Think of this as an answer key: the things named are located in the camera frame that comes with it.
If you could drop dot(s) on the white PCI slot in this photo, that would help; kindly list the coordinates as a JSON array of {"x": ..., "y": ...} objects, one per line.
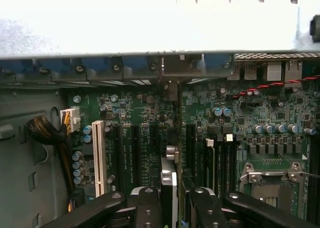
[{"x": 98, "y": 157}]

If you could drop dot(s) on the green motherboard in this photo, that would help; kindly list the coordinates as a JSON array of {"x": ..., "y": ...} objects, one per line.
[{"x": 200, "y": 105}]

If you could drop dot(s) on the blue expansion card retainer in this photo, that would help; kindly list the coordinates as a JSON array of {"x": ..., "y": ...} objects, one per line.
[{"x": 135, "y": 63}]

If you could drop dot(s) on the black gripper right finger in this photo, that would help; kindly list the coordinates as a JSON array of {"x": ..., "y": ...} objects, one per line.
[{"x": 207, "y": 210}]

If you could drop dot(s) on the CPU socket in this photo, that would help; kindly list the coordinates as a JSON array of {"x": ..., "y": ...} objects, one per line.
[{"x": 272, "y": 195}]

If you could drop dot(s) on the open black PC case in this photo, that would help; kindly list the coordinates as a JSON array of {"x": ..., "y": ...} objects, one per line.
[{"x": 25, "y": 147}]

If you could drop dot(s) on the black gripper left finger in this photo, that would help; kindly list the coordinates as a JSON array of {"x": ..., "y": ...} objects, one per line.
[{"x": 147, "y": 210}]

